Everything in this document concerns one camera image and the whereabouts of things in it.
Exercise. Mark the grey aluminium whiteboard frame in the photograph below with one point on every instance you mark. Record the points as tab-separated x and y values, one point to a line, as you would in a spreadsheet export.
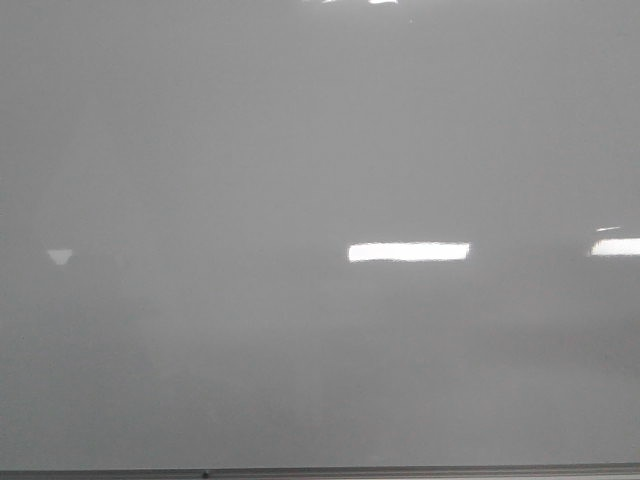
536	471

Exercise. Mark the white glossy whiteboard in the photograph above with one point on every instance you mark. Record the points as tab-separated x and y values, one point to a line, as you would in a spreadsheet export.
242	234

